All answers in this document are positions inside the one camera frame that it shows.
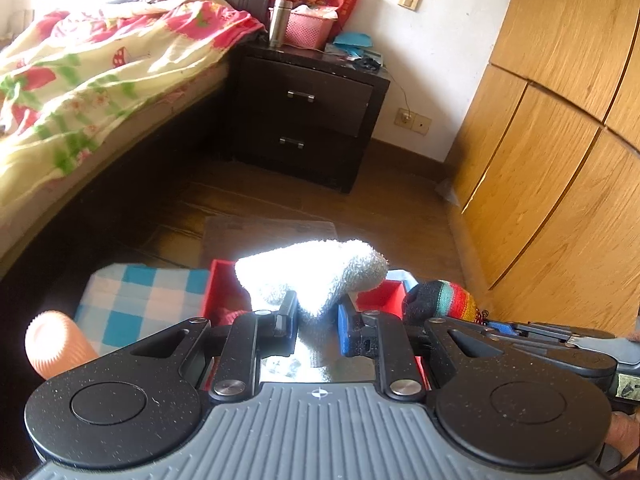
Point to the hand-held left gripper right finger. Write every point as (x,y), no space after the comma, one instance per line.
(345,330)

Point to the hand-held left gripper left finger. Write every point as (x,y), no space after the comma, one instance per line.
(287,320)

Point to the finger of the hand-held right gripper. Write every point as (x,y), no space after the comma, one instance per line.
(565,332)
(500,330)

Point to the white fluffy towel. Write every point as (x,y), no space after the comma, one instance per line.
(310,270)

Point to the pink knitted sock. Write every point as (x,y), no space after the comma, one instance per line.
(230,316)

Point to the striped colourful knitted sock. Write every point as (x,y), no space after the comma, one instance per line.
(445,300)

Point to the red cardboard box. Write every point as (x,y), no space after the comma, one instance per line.
(220,285)

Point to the blue face mask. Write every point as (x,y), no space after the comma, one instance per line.
(400,276)

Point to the person's right hand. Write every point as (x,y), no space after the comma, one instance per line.
(625,430)

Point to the brown cardboard sheet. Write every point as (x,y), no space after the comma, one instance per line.
(260,235)

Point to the clear plastic bag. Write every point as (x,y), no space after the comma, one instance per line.
(446,191)

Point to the dark wooden nightstand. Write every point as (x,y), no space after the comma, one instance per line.
(310,125)

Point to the wooden wardrobe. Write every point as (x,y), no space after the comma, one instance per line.
(550,135)

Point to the dark wooden bed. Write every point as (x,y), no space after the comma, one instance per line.
(125,185)

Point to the orange ribbed cylinder case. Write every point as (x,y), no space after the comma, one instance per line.
(55,345)

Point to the blue flat item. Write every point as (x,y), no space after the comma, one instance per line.
(352,39)

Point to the pink plastic basket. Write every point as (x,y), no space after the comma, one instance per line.
(310,30)

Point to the steel thermos flask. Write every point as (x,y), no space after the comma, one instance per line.
(279,22)

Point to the floral quilt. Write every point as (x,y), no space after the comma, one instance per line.
(100,70)

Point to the wall socket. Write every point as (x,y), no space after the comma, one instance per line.
(412,121)

